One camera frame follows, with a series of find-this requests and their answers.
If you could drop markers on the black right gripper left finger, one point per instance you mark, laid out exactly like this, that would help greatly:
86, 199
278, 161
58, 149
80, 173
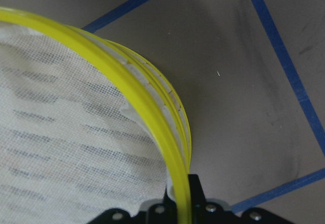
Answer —
151, 211

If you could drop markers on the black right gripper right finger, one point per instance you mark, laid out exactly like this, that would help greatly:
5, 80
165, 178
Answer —
216, 211

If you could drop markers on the yellow steamer basket with cloth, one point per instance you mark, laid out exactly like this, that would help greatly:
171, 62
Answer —
86, 125

